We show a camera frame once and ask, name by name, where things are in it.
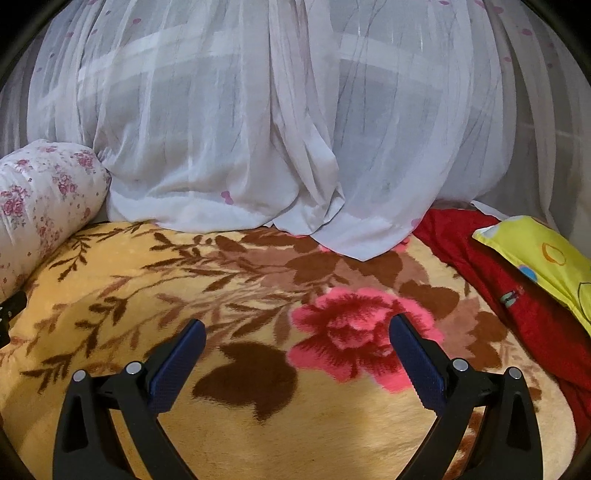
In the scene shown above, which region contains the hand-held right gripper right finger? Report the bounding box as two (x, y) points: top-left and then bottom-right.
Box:
(389, 314), (543, 480)

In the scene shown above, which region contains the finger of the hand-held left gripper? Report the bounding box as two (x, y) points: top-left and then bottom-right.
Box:
(0, 291), (28, 347)

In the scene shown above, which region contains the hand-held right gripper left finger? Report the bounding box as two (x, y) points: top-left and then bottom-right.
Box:
(53, 318), (207, 480)

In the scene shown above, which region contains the yellow floral blanket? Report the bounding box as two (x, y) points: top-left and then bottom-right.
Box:
(0, 220), (579, 480)

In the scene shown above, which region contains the floral white pillow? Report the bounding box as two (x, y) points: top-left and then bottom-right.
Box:
(0, 139), (113, 300)

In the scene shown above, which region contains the red cloth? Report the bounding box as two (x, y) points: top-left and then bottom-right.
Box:
(412, 209), (591, 433)

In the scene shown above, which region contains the yellow printed pillow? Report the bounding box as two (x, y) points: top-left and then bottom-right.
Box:
(472, 215), (591, 339)

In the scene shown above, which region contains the sheer white curtain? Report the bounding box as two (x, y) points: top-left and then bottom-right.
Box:
(0, 0), (591, 262)

